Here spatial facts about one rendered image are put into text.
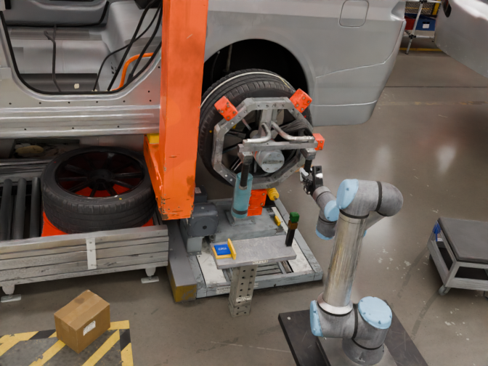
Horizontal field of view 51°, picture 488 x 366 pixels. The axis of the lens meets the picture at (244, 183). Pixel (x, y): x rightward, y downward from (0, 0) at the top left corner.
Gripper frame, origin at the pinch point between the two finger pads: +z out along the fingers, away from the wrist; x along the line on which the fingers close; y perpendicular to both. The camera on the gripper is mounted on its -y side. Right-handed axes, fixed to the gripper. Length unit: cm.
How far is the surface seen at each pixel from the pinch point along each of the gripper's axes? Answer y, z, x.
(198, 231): 54, 21, -48
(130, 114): -5, 58, -83
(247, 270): 48, -21, -32
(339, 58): -38, 58, 39
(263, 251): 38.0, -18.7, -23.9
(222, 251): 35, -18, -46
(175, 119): -28, 6, -69
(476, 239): 48, -19, 118
